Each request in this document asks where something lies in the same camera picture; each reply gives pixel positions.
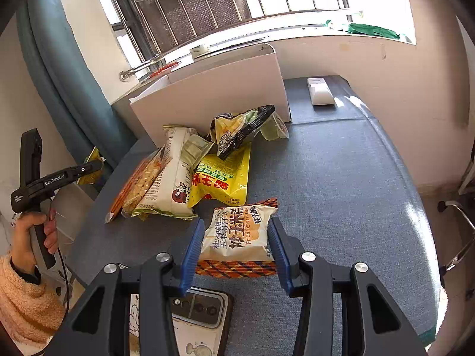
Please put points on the phone with cartoon case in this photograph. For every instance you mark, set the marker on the phone with cartoon case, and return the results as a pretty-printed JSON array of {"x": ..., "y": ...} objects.
[{"x": 202, "y": 311}]

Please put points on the green plastic bag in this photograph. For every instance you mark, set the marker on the green plastic bag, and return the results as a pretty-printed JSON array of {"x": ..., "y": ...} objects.
[{"x": 371, "y": 29}]

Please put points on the white cardboard box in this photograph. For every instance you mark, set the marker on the white cardboard box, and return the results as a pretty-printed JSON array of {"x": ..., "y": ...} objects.
[{"x": 207, "y": 96}]

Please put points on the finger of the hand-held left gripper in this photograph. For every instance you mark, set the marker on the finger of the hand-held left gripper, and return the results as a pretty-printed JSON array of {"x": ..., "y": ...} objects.
[{"x": 89, "y": 168}]

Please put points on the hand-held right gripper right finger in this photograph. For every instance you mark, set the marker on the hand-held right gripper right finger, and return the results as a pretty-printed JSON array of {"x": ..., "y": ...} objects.
[{"x": 279, "y": 256}]

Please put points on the black and yellow snack packet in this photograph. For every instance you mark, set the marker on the black and yellow snack packet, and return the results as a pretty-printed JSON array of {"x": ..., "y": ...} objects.
[{"x": 237, "y": 133}]

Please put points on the clear orange-edged snack packet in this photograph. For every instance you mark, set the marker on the clear orange-edged snack packet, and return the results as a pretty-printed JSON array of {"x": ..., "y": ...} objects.
[{"x": 139, "y": 183}]

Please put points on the person's left hand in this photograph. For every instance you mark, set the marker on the person's left hand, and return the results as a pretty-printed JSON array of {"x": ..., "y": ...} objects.
[{"x": 23, "y": 237}]

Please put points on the large yellow snack packet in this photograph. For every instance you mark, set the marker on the large yellow snack packet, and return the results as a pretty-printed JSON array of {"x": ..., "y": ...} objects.
[{"x": 222, "y": 185}]

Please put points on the person's left forearm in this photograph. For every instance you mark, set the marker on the person's left forearm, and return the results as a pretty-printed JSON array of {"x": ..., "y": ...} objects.
[{"x": 26, "y": 304}]

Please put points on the blue curtain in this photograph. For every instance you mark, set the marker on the blue curtain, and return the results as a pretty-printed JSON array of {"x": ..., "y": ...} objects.
[{"x": 70, "y": 92}]

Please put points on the white orange-trimmed snack packet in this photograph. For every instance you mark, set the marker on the white orange-trimmed snack packet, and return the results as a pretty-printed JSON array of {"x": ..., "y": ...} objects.
[{"x": 237, "y": 237}]

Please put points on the steel window guard rail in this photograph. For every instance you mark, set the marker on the steel window guard rail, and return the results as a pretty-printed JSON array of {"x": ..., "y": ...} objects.
[{"x": 133, "y": 69}]

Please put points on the small pale snack packet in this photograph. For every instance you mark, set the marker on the small pale snack packet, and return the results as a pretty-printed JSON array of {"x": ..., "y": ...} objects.
[{"x": 195, "y": 152}]

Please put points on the white remote control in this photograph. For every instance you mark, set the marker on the white remote control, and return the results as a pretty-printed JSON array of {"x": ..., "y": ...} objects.
[{"x": 321, "y": 91}]

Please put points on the tall white snack bag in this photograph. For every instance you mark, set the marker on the tall white snack bag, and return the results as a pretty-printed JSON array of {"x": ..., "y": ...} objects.
[{"x": 170, "y": 181}]

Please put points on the small yellow patterned packet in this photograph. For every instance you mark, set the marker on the small yellow patterned packet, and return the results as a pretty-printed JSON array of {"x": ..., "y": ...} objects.
[{"x": 97, "y": 176}]

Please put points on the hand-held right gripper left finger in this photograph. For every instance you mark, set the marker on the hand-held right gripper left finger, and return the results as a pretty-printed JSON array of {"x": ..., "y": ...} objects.
[{"x": 193, "y": 254}]

